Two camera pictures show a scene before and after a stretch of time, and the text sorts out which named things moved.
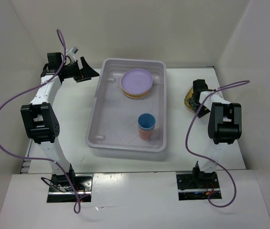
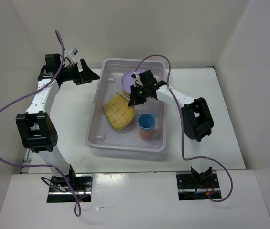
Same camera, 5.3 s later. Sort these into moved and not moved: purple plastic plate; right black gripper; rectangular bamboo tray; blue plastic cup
Moved: rectangular bamboo tray; right black gripper
Not moved: blue plastic cup; purple plastic plate
